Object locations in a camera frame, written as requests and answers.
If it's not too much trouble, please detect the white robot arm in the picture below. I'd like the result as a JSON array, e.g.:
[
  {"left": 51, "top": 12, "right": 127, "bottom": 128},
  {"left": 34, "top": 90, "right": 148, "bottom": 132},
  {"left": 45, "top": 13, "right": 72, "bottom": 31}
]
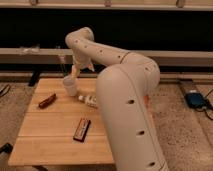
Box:
[{"left": 65, "top": 27, "right": 169, "bottom": 171}]

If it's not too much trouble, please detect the blue power adapter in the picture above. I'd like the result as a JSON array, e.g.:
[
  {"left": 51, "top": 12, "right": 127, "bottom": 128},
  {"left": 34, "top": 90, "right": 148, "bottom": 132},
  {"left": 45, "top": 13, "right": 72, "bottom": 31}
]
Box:
[{"left": 184, "top": 93, "right": 207, "bottom": 108}]

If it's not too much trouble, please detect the white tube with label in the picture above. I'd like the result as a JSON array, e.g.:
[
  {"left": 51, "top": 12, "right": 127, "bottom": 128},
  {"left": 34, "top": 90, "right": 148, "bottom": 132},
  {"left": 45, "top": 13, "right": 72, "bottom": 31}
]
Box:
[{"left": 78, "top": 95, "right": 98, "bottom": 108}]

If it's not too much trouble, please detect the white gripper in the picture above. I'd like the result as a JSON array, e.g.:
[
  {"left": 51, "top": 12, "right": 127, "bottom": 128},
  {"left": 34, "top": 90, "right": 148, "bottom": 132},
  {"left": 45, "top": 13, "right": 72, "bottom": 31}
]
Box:
[{"left": 71, "top": 53, "right": 95, "bottom": 79}]

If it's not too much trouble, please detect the wooden folding table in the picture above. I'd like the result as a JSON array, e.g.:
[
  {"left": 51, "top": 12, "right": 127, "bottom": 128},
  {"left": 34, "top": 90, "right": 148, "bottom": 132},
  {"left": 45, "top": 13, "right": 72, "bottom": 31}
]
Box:
[{"left": 8, "top": 78, "right": 113, "bottom": 166}]

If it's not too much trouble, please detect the white ceramic cup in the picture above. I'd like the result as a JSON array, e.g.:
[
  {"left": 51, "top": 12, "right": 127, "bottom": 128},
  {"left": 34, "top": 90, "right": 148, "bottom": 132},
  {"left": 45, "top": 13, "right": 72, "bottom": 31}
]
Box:
[{"left": 62, "top": 76, "right": 77, "bottom": 96}]

